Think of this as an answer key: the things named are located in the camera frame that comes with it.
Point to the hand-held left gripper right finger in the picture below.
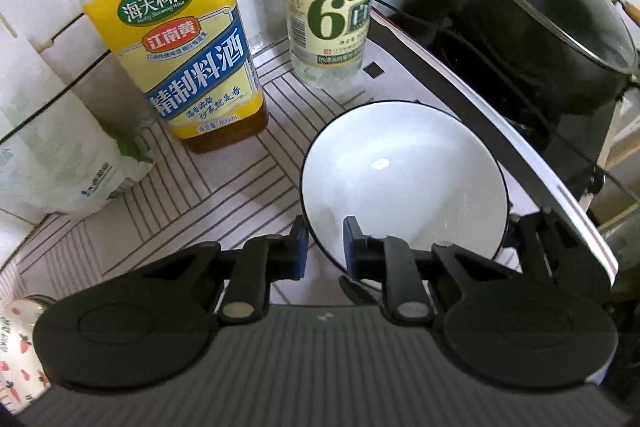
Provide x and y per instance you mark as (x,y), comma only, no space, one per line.
(350,243)

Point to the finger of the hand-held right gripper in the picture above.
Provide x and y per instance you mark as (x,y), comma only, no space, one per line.
(560,257)

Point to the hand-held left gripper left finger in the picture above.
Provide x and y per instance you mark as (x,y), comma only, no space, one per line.
(300,248)

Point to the white ribbed bowl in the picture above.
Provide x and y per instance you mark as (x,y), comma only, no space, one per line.
(400,172)

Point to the black gas stove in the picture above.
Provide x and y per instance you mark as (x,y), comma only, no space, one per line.
(525,107)

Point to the yellow label cooking wine bottle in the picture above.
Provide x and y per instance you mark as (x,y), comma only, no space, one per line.
(190,57)

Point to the white plastic bag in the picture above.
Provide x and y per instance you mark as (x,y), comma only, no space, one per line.
(50,147)

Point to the white carrot rabbit plate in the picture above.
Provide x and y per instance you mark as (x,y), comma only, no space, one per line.
(20,357)

